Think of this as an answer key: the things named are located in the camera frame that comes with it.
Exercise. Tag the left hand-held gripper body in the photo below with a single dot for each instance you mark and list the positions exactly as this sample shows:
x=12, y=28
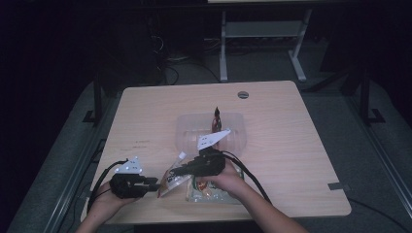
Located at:
x=126, y=186

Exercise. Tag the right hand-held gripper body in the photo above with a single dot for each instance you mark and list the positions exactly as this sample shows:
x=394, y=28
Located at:
x=210, y=165

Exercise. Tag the clear plastic container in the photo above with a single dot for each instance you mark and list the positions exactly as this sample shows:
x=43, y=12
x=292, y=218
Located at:
x=234, y=140

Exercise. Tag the red snack packet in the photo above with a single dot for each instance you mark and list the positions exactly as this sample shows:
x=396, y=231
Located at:
x=216, y=123

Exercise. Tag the person's right hand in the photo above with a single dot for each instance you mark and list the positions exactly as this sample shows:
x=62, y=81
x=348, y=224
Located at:
x=230, y=183

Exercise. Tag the person's left hand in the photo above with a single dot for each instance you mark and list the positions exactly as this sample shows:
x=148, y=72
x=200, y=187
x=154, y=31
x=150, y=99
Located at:
x=103, y=204

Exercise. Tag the green and white food packet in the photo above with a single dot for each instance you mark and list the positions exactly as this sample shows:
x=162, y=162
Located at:
x=207, y=195

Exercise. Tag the grey table grommet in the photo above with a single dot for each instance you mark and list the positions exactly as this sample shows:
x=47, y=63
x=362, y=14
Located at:
x=243, y=94

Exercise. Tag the black metal stand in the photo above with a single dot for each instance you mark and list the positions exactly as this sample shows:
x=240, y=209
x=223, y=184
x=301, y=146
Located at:
x=365, y=103
x=97, y=106

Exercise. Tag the metal floor rail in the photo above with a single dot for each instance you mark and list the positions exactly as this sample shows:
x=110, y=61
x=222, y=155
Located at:
x=77, y=171
x=382, y=152

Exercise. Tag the white desk frame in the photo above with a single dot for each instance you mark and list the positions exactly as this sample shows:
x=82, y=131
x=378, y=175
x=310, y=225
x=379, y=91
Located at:
x=262, y=29

